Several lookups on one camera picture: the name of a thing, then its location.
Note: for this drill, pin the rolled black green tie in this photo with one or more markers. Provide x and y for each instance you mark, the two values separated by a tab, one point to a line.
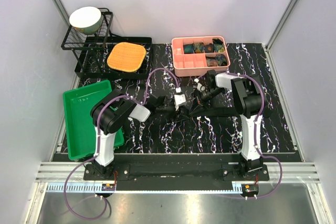
219	45

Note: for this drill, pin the rolled colourful large tie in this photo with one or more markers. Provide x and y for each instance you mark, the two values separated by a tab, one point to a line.
218	60

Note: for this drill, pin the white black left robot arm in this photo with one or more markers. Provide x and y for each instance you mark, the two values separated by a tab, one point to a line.
110	113

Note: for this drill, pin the orange woven square mat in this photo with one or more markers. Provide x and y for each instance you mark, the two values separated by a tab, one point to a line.
126	57

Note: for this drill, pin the pink divided organizer box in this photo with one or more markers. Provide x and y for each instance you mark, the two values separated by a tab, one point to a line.
187	65

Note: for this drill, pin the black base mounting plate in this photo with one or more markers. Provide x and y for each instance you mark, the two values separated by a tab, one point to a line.
227	167

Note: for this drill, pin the black wire dish rack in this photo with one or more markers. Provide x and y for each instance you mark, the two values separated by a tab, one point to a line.
92	51

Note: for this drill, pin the white green ceramic bowl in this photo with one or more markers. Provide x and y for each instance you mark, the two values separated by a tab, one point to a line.
86	20

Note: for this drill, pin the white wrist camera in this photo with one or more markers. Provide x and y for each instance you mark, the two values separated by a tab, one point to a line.
199	86
179	98

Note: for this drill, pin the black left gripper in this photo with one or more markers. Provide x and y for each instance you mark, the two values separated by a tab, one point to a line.
174	113

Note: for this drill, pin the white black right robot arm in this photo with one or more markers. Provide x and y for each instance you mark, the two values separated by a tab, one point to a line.
249	104

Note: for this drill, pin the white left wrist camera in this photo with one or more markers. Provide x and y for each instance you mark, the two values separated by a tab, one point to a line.
179	98

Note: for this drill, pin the rolled green patterned tie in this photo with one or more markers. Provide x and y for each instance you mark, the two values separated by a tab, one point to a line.
198	47

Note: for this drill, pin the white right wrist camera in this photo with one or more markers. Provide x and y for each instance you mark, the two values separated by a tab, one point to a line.
199	86

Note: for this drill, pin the rolled orange dark tie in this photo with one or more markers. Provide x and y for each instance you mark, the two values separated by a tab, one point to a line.
209	48

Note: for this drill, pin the rolled dark teal tie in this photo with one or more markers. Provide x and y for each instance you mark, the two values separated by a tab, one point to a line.
188	49

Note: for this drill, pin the green plastic tray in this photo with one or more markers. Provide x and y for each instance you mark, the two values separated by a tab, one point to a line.
80	131

